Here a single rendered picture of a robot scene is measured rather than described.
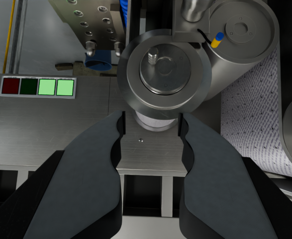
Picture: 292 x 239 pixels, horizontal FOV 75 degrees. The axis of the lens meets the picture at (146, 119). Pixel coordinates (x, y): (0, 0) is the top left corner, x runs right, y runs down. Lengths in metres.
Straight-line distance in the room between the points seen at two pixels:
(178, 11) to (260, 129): 0.24
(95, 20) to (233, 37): 0.38
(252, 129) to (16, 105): 0.68
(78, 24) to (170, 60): 0.39
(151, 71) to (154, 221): 0.48
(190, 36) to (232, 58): 0.08
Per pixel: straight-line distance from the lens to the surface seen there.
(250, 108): 0.43
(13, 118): 0.76
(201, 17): 0.31
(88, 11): 0.58
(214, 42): 0.27
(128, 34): 0.34
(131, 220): 0.66
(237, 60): 0.34
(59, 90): 0.69
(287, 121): 0.36
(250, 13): 0.39
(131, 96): 0.30
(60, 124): 0.68
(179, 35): 0.30
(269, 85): 0.38
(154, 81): 0.28
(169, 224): 0.66
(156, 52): 0.27
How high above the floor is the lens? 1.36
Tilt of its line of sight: 8 degrees down
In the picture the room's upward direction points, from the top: 178 degrees counter-clockwise
